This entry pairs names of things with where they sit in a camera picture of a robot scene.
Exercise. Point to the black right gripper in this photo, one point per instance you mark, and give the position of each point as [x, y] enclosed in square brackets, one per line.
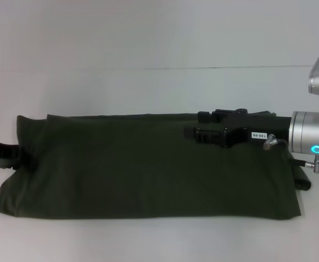
[257, 127]

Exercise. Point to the dark green printed t-shirt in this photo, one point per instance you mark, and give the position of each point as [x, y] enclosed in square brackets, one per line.
[121, 169]

